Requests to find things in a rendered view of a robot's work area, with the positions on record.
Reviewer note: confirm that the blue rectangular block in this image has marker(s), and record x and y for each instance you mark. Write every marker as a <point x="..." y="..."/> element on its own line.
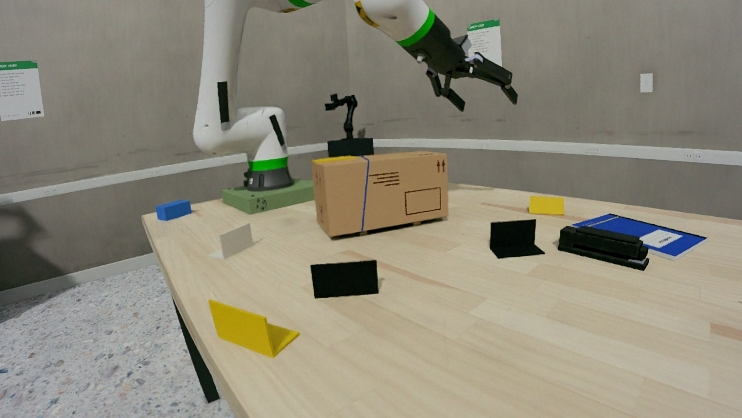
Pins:
<point x="173" y="210"/>

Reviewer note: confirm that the blue notebook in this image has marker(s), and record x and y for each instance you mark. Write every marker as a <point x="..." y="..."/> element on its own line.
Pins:
<point x="662" y="241"/>

